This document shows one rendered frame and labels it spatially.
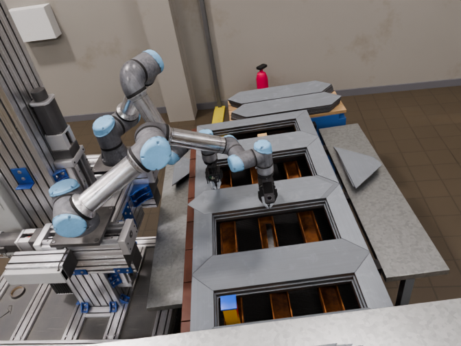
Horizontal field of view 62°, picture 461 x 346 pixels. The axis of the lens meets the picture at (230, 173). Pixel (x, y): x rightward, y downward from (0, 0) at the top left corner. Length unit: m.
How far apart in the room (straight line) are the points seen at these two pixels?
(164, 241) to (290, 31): 2.85
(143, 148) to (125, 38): 3.19
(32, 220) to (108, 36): 2.84
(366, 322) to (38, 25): 4.20
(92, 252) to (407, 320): 1.27
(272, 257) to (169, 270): 0.55
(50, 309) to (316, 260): 1.73
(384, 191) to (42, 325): 2.10
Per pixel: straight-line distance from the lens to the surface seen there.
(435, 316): 1.34
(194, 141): 1.61
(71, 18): 4.66
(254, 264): 1.64
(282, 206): 1.89
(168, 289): 1.88
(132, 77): 1.71
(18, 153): 1.84
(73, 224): 1.54
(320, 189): 1.95
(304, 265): 1.63
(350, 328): 1.27
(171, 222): 2.17
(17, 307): 2.87
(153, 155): 1.41
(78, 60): 4.81
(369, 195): 2.11
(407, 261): 1.84
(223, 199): 1.95
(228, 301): 1.52
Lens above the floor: 2.14
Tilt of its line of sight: 37 degrees down
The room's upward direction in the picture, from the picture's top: 10 degrees counter-clockwise
